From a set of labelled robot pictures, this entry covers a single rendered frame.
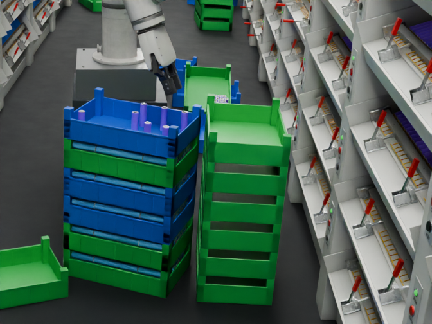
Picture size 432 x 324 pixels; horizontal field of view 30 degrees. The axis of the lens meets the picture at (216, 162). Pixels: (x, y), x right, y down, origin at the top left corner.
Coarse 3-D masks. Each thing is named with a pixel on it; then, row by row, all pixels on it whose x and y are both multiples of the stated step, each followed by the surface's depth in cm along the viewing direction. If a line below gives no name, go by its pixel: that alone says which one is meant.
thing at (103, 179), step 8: (80, 176) 208; (88, 176) 207; (96, 176) 207; (104, 176) 207; (184, 176) 213; (112, 184) 207; (120, 184) 205; (128, 184) 205; (136, 184) 204; (144, 184) 204; (152, 184) 205; (176, 184) 207; (152, 192) 204; (160, 192) 203
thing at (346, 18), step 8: (328, 0) 226; (336, 0) 223; (344, 0) 220; (352, 0) 204; (328, 8) 231; (336, 8) 215; (344, 8) 205; (352, 8) 205; (336, 16) 216; (344, 16) 206; (352, 16) 188; (344, 24) 204; (352, 24) 189; (352, 32) 192; (352, 40) 196
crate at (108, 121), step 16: (96, 96) 218; (64, 112) 202; (96, 112) 220; (112, 112) 220; (128, 112) 219; (160, 112) 216; (176, 112) 215; (192, 112) 211; (64, 128) 204; (80, 128) 202; (96, 128) 201; (112, 128) 199; (128, 128) 213; (176, 128) 195; (192, 128) 207; (112, 144) 201; (128, 144) 200; (144, 144) 198; (160, 144) 197; (176, 144) 197
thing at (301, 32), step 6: (288, 0) 317; (294, 0) 317; (288, 6) 311; (288, 12) 318; (294, 12) 300; (300, 12) 298; (294, 18) 293; (300, 18) 290; (294, 24) 297; (300, 30) 276; (306, 30) 260; (300, 36) 282
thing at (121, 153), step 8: (80, 144) 205; (88, 144) 205; (96, 144) 207; (96, 152) 205; (104, 152) 203; (112, 152) 203; (120, 152) 202; (128, 152) 202; (136, 152) 203; (184, 152) 209; (136, 160) 203; (144, 160) 201; (152, 160) 200; (160, 160) 200
